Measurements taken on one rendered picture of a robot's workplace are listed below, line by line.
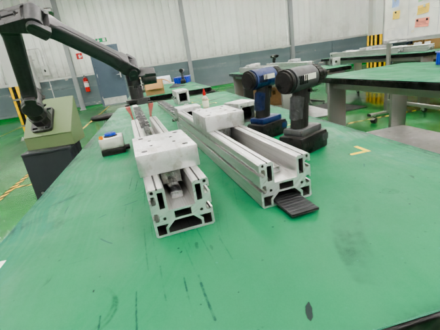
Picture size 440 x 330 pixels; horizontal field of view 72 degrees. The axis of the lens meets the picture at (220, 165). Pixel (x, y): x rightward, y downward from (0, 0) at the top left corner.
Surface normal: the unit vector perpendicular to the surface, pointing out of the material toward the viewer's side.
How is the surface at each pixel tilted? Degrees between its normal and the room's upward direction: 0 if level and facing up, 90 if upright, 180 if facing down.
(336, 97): 90
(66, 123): 45
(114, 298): 0
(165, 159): 90
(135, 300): 0
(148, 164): 90
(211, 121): 90
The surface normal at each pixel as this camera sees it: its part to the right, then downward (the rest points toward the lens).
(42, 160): 0.21, 0.30
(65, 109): -0.03, -0.44
